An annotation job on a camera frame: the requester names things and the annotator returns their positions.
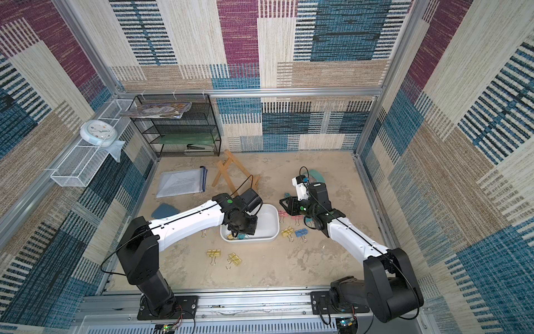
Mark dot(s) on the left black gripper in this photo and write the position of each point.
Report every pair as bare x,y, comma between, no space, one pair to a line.
251,229

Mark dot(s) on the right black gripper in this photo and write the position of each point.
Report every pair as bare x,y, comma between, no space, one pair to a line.
293,204

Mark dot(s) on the pink binder clip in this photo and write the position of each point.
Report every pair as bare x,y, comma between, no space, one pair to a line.
297,219
282,215

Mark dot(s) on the white plastic storage box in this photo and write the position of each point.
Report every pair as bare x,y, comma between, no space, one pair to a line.
268,228

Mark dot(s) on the small wooden easel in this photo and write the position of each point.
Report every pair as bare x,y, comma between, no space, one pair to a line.
227,170

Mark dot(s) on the blue binder clip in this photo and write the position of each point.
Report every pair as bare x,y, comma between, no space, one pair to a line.
301,234

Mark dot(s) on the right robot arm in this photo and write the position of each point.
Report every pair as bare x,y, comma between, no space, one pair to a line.
389,287

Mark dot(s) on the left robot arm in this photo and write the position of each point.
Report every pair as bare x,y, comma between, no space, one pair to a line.
138,250

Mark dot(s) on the teal alarm clock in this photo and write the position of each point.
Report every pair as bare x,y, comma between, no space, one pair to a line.
315,176

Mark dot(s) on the clear zip document pouch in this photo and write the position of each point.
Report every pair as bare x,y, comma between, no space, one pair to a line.
182,182

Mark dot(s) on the blue square cloth pad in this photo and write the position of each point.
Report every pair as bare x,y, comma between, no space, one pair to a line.
164,210

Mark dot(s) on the magazine on shelf top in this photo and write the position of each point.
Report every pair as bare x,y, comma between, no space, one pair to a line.
157,111

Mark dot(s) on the black wire mesh shelf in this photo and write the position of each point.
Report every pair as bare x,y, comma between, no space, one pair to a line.
195,134

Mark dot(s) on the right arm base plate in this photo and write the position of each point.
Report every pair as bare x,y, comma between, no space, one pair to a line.
326,302

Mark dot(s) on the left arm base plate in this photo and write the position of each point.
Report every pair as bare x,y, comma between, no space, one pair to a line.
178,307

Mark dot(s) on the white round wall clock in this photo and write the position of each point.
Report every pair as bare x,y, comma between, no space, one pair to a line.
98,133

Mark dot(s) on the white wire wall basket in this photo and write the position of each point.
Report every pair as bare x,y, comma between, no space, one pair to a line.
80,165

